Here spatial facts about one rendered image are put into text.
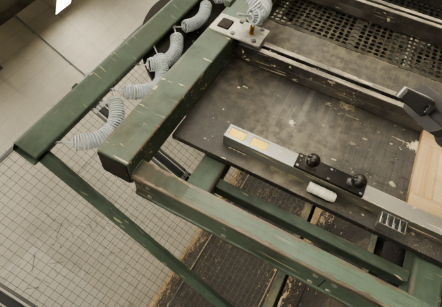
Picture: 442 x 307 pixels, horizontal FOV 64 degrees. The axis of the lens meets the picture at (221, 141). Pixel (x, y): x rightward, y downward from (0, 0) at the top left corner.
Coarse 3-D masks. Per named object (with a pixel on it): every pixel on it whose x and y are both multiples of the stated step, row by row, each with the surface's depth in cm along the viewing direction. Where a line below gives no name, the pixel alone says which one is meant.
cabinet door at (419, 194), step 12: (420, 144) 110; (432, 144) 110; (420, 156) 107; (432, 156) 108; (420, 168) 105; (432, 168) 105; (420, 180) 102; (432, 180) 103; (408, 192) 101; (420, 192) 100; (432, 192) 100; (420, 204) 98; (432, 204) 98
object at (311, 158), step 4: (308, 156) 88; (312, 156) 88; (316, 156) 88; (308, 160) 88; (312, 160) 87; (316, 160) 87; (320, 160) 88; (308, 164) 88; (312, 164) 87; (316, 164) 87
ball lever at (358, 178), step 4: (356, 176) 85; (360, 176) 85; (364, 176) 85; (348, 180) 96; (352, 180) 86; (356, 180) 85; (360, 180) 85; (364, 180) 85; (348, 184) 96; (352, 184) 86; (356, 184) 85; (360, 184) 85; (364, 184) 85; (356, 188) 86; (360, 188) 85
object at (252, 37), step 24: (216, 24) 124; (240, 24) 125; (240, 48) 125; (264, 48) 125; (288, 72) 123; (312, 72) 118; (336, 72) 119; (336, 96) 121; (360, 96) 116; (384, 96) 114; (408, 120) 114
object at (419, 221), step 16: (240, 128) 106; (240, 144) 104; (272, 144) 104; (272, 160) 102; (288, 160) 101; (304, 176) 100; (336, 192) 98; (368, 192) 96; (368, 208) 97; (384, 208) 94; (400, 208) 94; (416, 208) 94; (416, 224) 92; (432, 224) 92
